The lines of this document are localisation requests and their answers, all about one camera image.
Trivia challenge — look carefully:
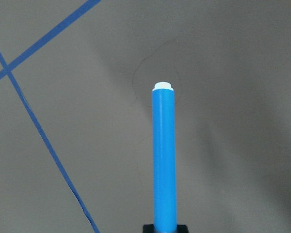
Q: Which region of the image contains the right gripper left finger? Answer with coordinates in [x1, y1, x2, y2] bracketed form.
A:
[142, 226, 155, 233]

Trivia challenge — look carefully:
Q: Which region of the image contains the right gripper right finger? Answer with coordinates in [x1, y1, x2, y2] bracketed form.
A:
[176, 226, 189, 233]

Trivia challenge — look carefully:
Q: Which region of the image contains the blue highlighter pen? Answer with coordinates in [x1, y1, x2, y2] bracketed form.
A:
[152, 82, 177, 233]

